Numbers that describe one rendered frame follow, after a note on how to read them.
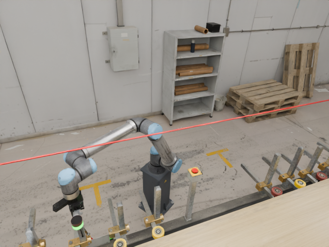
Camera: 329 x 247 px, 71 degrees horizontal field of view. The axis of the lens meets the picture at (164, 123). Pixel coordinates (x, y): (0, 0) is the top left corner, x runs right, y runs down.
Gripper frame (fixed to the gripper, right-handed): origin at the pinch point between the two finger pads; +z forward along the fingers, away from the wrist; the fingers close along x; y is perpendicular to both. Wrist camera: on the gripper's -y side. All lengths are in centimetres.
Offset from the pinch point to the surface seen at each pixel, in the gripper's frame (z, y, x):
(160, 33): -49, 155, 260
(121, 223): 7.7, 26.9, -9.5
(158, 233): 11, 48, -22
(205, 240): 12, 75, -37
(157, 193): -11, 52, -10
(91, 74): 7, 40, 260
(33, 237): -4.6, -21.5, -9.3
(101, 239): 24.8, 12.6, -5.5
